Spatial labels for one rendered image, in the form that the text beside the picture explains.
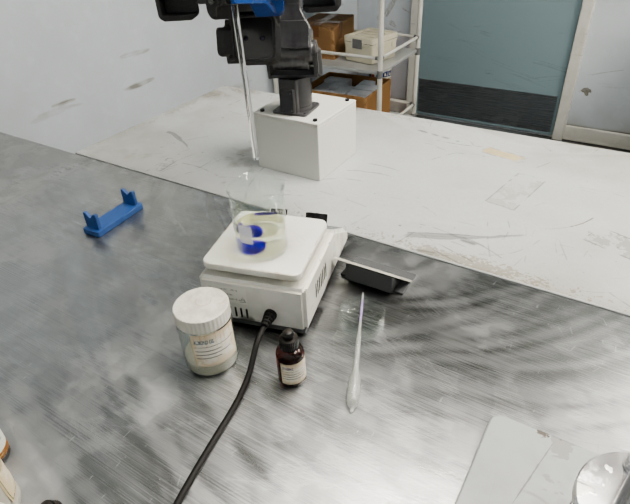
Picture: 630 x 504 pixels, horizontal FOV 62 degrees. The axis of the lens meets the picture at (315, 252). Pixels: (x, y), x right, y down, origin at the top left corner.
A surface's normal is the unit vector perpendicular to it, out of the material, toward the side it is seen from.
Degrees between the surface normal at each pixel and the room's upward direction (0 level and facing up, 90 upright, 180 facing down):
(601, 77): 90
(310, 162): 90
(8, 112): 90
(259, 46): 69
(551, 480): 0
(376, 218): 0
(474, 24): 90
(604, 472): 0
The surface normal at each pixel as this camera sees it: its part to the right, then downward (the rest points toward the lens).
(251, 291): -0.29, 0.56
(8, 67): 0.85, 0.27
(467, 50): -0.53, 0.51
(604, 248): -0.04, -0.82
